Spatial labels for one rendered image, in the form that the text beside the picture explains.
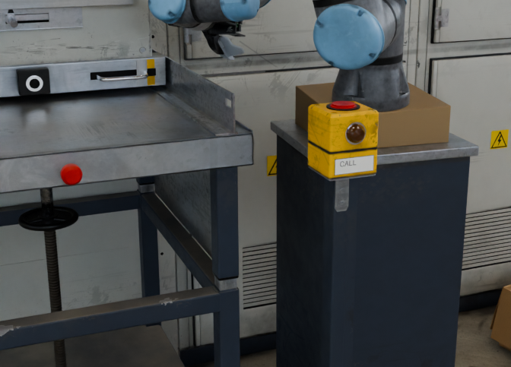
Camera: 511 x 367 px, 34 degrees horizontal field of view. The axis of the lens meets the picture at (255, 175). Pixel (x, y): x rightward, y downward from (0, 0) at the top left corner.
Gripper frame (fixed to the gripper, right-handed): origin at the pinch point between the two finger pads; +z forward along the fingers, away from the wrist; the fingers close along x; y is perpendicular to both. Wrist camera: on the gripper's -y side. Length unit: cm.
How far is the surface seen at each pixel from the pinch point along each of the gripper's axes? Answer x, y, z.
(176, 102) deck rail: -18.3, 0.8, -26.0
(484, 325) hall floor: -78, 49, 84
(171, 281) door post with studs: -64, -24, 22
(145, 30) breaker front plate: -3.7, -9.7, -21.0
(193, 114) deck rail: -20.6, 8.7, -33.8
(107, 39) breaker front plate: -6.3, -15.5, -25.9
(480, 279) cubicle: -66, 46, 90
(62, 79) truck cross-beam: -14.8, -22.2, -31.2
